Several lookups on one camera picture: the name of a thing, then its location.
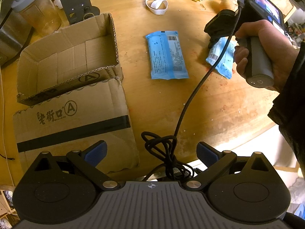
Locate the small blue snack packet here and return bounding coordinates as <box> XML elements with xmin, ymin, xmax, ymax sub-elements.
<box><xmin>205</xmin><ymin>37</ymin><xmax>238</xmax><ymax>80</ymax></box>

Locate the brown cardboard box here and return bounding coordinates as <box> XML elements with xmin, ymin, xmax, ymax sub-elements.
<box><xmin>13</xmin><ymin>13</ymin><xmax>139</xmax><ymax>173</ymax></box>

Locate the large blue snack packet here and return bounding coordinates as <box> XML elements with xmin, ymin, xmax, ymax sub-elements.
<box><xmin>146</xmin><ymin>31</ymin><xmax>189</xmax><ymax>80</ymax></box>

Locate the dark sleeve right forearm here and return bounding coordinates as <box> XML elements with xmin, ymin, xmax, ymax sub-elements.
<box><xmin>268</xmin><ymin>43</ymin><xmax>304</xmax><ymax>173</ymax></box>

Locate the person's right hand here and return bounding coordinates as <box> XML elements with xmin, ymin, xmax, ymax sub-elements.
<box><xmin>235</xmin><ymin>20</ymin><xmax>298</xmax><ymax>93</ymax></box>

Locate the white elastic band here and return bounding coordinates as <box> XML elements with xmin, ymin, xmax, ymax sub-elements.
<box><xmin>145</xmin><ymin>0</ymin><xmax>169</xmax><ymax>15</ymax></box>

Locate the grey rice cooker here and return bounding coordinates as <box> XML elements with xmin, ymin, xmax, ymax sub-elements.
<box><xmin>1</xmin><ymin>0</ymin><xmax>31</xmax><ymax>65</ymax></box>

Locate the black phone stand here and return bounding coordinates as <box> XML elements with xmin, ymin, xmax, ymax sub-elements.
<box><xmin>60</xmin><ymin>0</ymin><xmax>100</xmax><ymax>25</ymax></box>

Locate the grey lid shaker bottle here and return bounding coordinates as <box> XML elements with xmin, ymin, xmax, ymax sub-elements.
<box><xmin>11</xmin><ymin>0</ymin><xmax>62</xmax><ymax>37</ymax></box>

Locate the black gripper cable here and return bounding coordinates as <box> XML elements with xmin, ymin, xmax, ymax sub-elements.
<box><xmin>140</xmin><ymin>0</ymin><xmax>246</xmax><ymax>181</ymax></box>

